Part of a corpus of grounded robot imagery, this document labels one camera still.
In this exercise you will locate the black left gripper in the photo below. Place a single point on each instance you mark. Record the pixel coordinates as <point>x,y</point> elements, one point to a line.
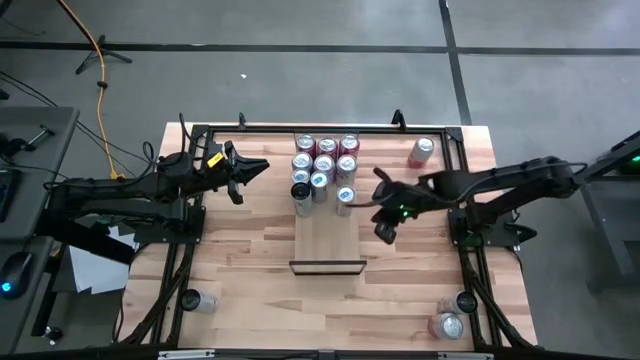
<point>215,175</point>

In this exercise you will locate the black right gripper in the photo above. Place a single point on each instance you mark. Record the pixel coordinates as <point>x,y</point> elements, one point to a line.
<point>400,200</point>

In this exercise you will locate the slim silver blue can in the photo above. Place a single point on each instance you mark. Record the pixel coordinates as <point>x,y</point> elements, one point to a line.
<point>345,195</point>
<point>319,186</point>
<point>300,176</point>

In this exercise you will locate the red Coca-Cola can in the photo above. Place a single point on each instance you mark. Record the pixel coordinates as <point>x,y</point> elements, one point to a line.
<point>328,147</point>
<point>349,145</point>
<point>306,145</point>

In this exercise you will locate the slim white palm-print can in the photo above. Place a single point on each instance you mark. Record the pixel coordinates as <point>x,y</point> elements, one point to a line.
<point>302,198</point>
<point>457,302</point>
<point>198,301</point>

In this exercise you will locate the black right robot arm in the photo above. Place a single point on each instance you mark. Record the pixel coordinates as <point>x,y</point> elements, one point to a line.
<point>500,180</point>

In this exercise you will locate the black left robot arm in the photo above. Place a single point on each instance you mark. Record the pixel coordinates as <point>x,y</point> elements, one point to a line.
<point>125,187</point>

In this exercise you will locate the yellow label tag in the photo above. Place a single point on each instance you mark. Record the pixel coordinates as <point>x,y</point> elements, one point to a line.
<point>216,160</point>

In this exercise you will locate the black flat panel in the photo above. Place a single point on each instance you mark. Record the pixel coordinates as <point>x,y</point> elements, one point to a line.
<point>90,245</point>

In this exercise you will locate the white paper sheets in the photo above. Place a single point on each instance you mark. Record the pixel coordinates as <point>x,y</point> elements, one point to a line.
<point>95,272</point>

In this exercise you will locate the black tripod stand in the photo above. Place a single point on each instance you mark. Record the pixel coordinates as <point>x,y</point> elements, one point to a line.
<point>89,61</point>

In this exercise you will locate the grey side desk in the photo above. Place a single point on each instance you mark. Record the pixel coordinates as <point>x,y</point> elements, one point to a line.
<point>55,117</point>

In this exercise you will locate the small metal hand tool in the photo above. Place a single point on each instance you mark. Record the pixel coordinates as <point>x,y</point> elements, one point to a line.
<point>40,135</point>

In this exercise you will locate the black keyboard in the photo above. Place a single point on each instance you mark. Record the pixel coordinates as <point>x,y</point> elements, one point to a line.
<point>7,195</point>

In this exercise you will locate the black computer mouse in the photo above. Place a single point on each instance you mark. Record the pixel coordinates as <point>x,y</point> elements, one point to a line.
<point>17,270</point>

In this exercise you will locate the black rig crossbar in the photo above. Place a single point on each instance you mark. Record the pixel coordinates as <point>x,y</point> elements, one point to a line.
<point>75,357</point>

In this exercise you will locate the small black knob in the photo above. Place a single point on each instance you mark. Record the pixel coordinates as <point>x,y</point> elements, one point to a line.
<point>52,333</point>

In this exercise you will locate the black computer with green lights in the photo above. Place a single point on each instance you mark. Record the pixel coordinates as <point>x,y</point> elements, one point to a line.
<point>632,165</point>

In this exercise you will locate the black aluminium table frame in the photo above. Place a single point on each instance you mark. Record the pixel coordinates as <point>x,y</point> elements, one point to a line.
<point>280,131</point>

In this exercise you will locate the wooden shelf with black frame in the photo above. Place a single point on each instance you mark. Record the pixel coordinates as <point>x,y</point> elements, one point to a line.
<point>327,235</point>

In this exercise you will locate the silver metal bracket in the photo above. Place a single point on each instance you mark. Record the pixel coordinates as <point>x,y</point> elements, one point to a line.
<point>465,356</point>
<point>186,354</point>

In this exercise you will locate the black neighbouring table frame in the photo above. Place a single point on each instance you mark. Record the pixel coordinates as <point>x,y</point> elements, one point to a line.
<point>602,222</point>

